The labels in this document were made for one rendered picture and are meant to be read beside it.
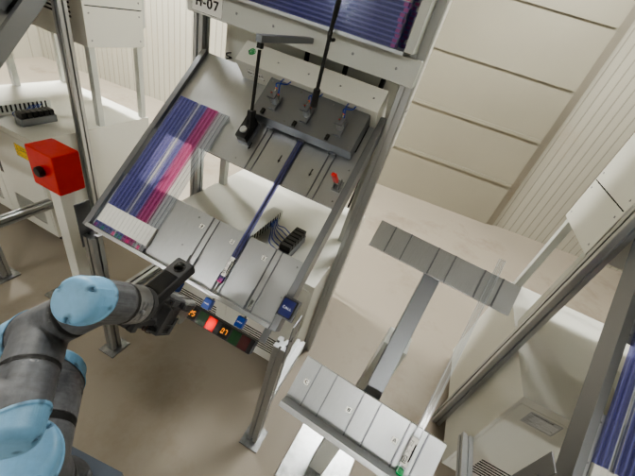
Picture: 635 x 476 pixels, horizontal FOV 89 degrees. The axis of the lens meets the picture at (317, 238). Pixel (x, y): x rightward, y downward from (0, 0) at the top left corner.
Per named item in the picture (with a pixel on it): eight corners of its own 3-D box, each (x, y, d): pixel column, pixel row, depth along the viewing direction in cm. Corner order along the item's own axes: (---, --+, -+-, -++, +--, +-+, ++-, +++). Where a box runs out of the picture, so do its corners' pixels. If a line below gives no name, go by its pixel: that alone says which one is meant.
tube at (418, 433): (401, 474, 67) (402, 477, 66) (395, 470, 68) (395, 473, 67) (505, 262, 74) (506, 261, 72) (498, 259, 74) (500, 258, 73)
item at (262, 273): (273, 324, 91) (270, 324, 88) (97, 226, 104) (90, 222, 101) (305, 264, 95) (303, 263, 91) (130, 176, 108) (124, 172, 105)
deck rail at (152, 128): (101, 230, 107) (86, 226, 101) (96, 229, 107) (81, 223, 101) (214, 63, 119) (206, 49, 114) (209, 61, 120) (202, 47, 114)
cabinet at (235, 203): (283, 379, 154) (314, 288, 118) (165, 309, 168) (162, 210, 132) (333, 296, 205) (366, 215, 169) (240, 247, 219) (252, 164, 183)
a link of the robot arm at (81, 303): (37, 288, 49) (89, 263, 49) (93, 294, 60) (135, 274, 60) (47, 337, 47) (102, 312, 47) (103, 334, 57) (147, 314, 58)
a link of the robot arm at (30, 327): (-33, 376, 45) (40, 341, 45) (-3, 313, 53) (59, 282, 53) (20, 394, 51) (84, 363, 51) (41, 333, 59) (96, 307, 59)
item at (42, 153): (81, 319, 152) (39, 169, 107) (44, 296, 157) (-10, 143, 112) (126, 289, 171) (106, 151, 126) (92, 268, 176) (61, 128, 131)
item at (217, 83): (334, 213, 100) (333, 208, 95) (164, 136, 113) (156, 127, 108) (379, 127, 106) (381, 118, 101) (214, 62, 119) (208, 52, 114)
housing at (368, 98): (373, 139, 106) (377, 112, 93) (248, 89, 116) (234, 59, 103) (384, 119, 108) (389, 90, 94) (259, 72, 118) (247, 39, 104)
